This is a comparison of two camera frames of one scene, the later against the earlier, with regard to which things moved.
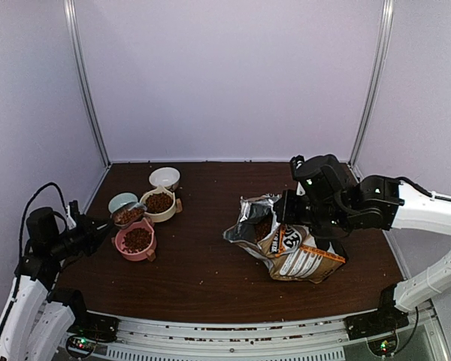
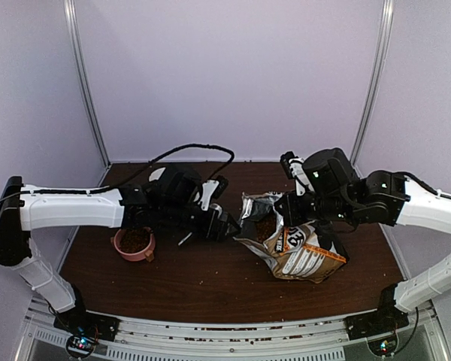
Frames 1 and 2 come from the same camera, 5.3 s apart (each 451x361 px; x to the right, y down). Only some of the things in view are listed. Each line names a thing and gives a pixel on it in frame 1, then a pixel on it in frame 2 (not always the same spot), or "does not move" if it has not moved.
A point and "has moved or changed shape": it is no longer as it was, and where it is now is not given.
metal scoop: x=128 y=213 has moved or changed shape
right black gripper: x=286 y=214 does not move
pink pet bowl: x=136 y=242 does not move
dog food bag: x=290 y=251 does not move
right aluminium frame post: x=385 y=30 does not move
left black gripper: x=93 y=237 to x=218 y=235
